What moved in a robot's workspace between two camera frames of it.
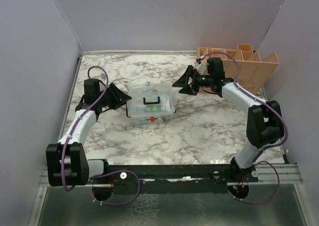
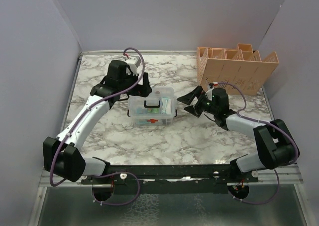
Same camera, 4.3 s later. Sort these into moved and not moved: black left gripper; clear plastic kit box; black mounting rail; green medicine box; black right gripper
Moved: black right gripper; green medicine box; black left gripper
Not moved: clear plastic kit box; black mounting rail
